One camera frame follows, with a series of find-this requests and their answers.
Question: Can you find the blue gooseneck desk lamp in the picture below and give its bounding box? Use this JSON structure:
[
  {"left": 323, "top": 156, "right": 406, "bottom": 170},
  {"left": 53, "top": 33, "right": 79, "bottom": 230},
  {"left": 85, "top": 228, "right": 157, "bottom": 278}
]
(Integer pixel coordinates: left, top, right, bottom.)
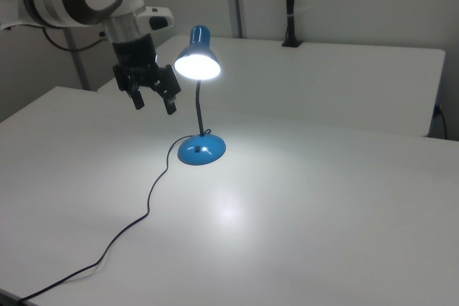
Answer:
[{"left": 174, "top": 25, "right": 227, "bottom": 167}]

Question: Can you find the black lamp power cable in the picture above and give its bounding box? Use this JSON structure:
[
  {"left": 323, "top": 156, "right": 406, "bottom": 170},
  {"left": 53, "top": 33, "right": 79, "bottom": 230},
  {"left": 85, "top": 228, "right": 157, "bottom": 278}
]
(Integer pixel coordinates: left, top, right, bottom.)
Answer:
[{"left": 16, "top": 129, "right": 213, "bottom": 303}]

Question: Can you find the black cable with wall plug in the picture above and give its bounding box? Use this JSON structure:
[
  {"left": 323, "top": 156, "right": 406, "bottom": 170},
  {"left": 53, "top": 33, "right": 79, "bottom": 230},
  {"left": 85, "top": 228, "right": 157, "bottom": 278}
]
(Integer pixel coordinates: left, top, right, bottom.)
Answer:
[{"left": 435, "top": 104, "right": 449, "bottom": 140}]

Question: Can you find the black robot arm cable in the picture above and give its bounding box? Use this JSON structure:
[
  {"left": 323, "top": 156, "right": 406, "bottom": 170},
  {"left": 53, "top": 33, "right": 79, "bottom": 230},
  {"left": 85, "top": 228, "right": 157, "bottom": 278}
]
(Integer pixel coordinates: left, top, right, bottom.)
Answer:
[{"left": 42, "top": 27, "right": 108, "bottom": 52}]

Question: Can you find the white rectangular table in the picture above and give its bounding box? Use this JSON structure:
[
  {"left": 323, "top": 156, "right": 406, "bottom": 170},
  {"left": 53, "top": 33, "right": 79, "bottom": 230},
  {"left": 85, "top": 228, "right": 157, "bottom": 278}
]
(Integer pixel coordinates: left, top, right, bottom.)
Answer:
[{"left": 97, "top": 35, "right": 447, "bottom": 138}]

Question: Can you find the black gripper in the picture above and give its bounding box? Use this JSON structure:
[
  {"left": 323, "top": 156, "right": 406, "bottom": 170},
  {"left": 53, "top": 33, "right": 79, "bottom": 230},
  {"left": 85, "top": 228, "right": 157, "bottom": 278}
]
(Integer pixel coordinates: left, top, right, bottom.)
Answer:
[{"left": 111, "top": 32, "right": 182, "bottom": 116}]

